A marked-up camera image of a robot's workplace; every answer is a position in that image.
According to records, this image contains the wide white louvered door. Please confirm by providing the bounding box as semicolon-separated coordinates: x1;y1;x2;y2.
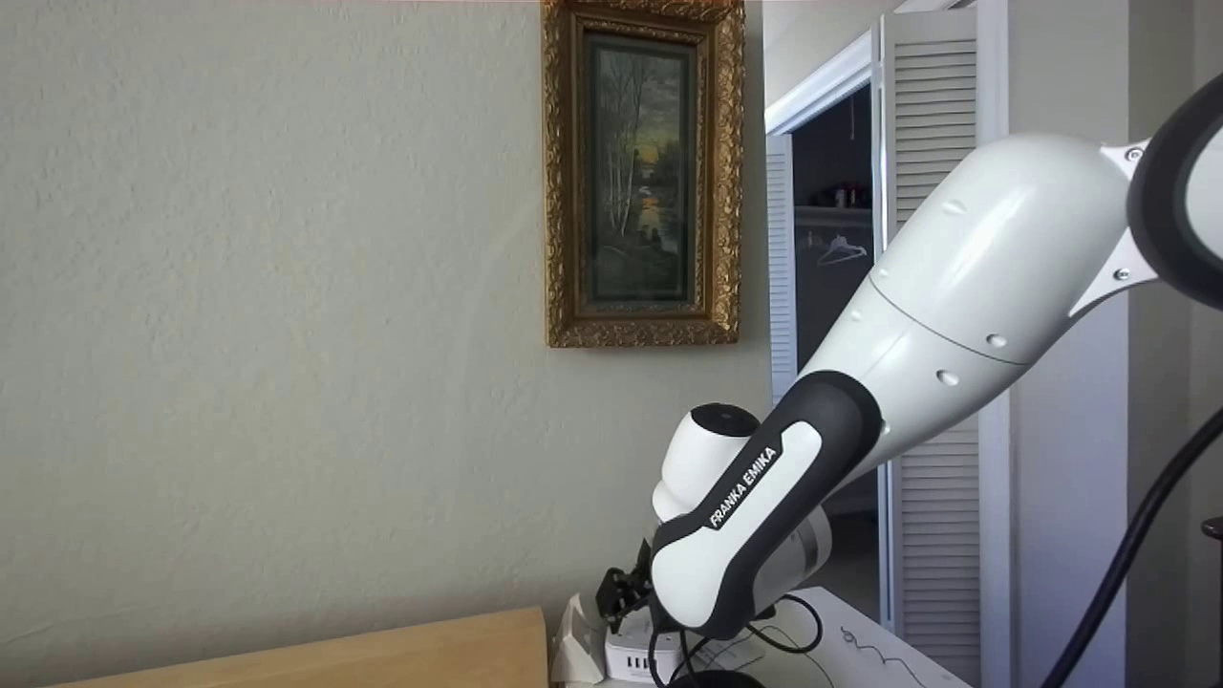
872;0;1017;688

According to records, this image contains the black round device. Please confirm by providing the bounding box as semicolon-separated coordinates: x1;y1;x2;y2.
668;665;770;688

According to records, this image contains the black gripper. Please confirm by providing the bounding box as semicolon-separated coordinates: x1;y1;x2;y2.
598;559;658;639

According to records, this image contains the thin black decoder cable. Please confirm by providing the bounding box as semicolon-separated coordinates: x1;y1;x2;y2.
651;588;831;688

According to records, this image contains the gold framed landscape painting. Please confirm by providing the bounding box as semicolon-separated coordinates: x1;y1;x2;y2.
540;0;751;350

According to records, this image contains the crumpled white plastic bag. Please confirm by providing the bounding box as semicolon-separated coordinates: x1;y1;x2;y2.
553;588;619;688

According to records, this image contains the light wooden board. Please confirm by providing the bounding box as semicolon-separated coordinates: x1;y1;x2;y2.
54;605;552;688

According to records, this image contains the narrow white louvered door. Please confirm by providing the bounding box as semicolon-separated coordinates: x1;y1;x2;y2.
761;128;808;405

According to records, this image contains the white door frame trim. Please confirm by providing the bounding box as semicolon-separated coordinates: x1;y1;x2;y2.
761;29;883;136

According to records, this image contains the clothes hanger in closet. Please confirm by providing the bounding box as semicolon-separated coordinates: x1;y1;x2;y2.
813;228;872;272

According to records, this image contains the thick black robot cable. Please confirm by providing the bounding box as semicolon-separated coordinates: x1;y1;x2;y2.
1041;405;1223;688

